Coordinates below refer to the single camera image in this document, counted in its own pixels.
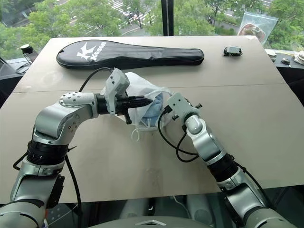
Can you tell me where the white drawstring bag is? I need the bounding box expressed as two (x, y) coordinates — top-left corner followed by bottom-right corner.
(123, 72), (175, 141)

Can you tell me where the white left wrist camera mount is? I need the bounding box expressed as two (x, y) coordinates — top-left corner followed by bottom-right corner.
(101, 68), (131, 115)

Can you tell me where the black racket cover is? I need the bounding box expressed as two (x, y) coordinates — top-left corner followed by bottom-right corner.
(56, 40), (205, 70)

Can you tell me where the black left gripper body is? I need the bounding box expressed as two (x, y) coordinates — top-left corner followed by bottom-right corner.
(115, 95), (131, 117)

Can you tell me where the brown item in zip bag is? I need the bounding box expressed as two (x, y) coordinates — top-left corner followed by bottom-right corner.
(239, 23), (266, 40)

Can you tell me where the black window frame post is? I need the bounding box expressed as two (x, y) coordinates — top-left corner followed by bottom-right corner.
(161, 0), (174, 36)

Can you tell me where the thin white cable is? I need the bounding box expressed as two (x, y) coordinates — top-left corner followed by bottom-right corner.
(172, 196), (190, 216)

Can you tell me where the white crumpled cloth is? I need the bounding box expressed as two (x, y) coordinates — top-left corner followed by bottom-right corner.
(293, 50), (304, 64)

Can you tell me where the black lidded bottle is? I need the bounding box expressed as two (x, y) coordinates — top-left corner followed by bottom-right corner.
(20, 44), (38, 63)

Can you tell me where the grey robot torso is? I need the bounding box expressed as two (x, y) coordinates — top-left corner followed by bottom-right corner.
(91, 215), (214, 228)

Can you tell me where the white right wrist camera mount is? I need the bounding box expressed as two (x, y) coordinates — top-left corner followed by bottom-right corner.
(165, 93), (200, 120)

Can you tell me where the clear plastic zip bag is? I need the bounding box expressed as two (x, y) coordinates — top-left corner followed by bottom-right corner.
(238, 11), (279, 46)

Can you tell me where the small black white device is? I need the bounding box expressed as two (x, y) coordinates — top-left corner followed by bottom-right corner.
(223, 45), (243, 57)

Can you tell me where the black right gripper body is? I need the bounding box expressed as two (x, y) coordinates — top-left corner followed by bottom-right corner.
(187, 99), (203, 110)

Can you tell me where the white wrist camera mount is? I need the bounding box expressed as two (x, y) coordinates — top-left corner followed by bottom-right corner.
(101, 68), (131, 115)
(165, 93), (200, 120)

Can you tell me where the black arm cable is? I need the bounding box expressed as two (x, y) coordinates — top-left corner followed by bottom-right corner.
(64, 67), (113, 228)
(157, 106), (274, 212)

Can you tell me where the blue towel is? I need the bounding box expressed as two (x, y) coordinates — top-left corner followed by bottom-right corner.
(142, 92), (165, 119)

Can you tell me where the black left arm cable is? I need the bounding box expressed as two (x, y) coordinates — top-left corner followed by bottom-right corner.
(64, 67), (113, 228)

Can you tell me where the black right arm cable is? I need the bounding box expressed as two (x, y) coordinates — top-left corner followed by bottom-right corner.
(157, 106), (274, 212)

